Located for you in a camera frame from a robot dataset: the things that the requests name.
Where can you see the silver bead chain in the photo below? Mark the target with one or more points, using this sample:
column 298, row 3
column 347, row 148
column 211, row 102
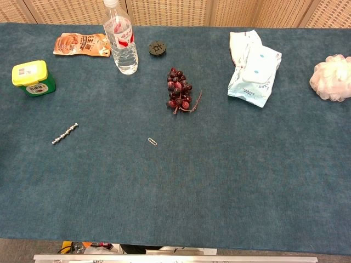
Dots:
column 65, row 133

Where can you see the silver paper clip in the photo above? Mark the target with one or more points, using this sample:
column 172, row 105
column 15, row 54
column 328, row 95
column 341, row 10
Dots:
column 152, row 141

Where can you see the blue felt table cloth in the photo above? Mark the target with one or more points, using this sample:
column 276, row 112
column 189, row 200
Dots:
column 175, row 170

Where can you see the dark red grape bunch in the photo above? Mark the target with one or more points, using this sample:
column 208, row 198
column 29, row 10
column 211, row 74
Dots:
column 178, row 89

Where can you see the black round disc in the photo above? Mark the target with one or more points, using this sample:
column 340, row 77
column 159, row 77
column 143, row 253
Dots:
column 157, row 48

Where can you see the white and blue wipes pack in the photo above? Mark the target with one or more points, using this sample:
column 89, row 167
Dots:
column 253, row 69

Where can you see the clear plastic water bottle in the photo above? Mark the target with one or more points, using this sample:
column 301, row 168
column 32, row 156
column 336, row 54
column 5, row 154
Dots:
column 122, row 41

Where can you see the woven rattan folding screen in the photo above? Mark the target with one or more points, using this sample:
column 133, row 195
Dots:
column 175, row 11

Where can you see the orange snack packet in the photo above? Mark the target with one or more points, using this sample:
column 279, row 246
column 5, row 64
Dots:
column 81, row 44

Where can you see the yellow and orange clutter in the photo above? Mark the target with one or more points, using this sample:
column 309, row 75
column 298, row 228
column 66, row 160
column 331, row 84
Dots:
column 87, row 247

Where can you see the green jar with yellow lid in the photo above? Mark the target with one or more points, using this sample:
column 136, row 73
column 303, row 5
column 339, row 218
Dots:
column 31, row 78

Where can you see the pale pink bath pouf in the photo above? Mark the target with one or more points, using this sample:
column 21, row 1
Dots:
column 332, row 78

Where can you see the silver aluminium rail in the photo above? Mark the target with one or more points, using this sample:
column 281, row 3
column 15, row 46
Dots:
column 175, row 258

